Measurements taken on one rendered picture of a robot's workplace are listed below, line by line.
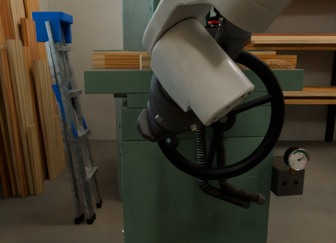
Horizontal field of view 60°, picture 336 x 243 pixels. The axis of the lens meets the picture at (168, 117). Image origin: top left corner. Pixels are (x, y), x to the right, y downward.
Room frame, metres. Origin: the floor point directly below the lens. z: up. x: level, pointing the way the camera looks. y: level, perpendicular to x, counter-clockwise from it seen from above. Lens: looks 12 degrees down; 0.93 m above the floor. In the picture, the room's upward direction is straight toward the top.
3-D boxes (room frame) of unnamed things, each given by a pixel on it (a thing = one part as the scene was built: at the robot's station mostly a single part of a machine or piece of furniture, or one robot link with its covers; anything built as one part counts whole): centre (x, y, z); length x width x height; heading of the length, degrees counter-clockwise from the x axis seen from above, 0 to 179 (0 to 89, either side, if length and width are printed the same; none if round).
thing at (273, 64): (0.89, -0.32, 0.91); 0.12 x 0.09 x 0.03; 7
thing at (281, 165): (0.84, -0.35, 0.58); 0.12 x 0.08 x 0.08; 7
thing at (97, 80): (0.84, -0.08, 0.87); 0.61 x 0.30 x 0.06; 97
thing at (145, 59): (0.80, 0.05, 0.92); 0.04 x 0.03 x 0.04; 104
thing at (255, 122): (1.07, -0.06, 0.76); 0.57 x 0.45 x 0.09; 7
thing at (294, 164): (0.77, -0.35, 0.65); 0.06 x 0.04 x 0.08; 97
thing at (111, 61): (0.95, -0.11, 0.92); 0.62 x 0.02 x 0.04; 97
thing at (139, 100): (0.89, -0.08, 0.82); 0.40 x 0.21 x 0.04; 97
